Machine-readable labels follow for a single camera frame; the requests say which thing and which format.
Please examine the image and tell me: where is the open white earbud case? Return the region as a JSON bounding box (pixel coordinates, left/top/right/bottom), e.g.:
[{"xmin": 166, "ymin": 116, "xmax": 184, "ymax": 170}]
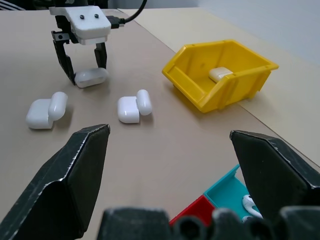
[
  {"xmin": 117, "ymin": 89, "xmax": 153, "ymax": 125},
  {"xmin": 25, "ymin": 91, "xmax": 69, "ymax": 130}
]

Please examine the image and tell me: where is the white earbud case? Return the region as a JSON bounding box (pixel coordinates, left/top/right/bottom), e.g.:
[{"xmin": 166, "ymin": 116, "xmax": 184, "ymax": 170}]
[
  {"xmin": 117, "ymin": 89, "xmax": 153, "ymax": 125},
  {"xmin": 25, "ymin": 91, "xmax": 69, "ymax": 130},
  {"xmin": 208, "ymin": 66, "xmax": 234, "ymax": 84},
  {"xmin": 74, "ymin": 67, "xmax": 110, "ymax": 89}
]

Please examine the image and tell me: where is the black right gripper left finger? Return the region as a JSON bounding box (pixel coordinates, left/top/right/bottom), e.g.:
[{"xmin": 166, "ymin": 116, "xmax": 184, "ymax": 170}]
[{"xmin": 0, "ymin": 123, "xmax": 111, "ymax": 240}]

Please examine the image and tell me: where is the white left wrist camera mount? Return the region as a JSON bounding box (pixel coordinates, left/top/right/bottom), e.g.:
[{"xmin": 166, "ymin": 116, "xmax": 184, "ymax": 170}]
[{"xmin": 48, "ymin": 5, "xmax": 112, "ymax": 46}]

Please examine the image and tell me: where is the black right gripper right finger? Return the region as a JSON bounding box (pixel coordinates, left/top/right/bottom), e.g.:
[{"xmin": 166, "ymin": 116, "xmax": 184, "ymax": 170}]
[{"xmin": 229, "ymin": 129, "xmax": 320, "ymax": 221}]

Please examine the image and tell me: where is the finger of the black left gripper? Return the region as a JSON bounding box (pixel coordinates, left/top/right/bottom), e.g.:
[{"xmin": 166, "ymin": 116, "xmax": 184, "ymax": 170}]
[
  {"xmin": 52, "ymin": 39, "xmax": 77, "ymax": 86},
  {"xmin": 93, "ymin": 41, "xmax": 109, "ymax": 70}
]

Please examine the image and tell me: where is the teal plastic tray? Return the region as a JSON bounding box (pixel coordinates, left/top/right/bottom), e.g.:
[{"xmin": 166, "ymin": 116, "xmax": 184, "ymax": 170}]
[{"xmin": 202, "ymin": 164, "xmax": 266, "ymax": 224}]

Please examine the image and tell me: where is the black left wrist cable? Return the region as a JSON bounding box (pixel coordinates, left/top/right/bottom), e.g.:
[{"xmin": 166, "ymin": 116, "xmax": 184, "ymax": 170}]
[{"xmin": 105, "ymin": 0, "xmax": 148, "ymax": 30}]

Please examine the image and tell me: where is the red plastic tray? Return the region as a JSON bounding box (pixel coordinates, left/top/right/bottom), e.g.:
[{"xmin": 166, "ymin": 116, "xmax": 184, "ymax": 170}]
[{"xmin": 169, "ymin": 194, "xmax": 217, "ymax": 227}]

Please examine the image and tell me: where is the yellow plastic bin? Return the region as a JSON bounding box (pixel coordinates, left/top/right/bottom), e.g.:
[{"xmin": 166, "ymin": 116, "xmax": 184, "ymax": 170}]
[{"xmin": 161, "ymin": 38, "xmax": 280, "ymax": 114}]

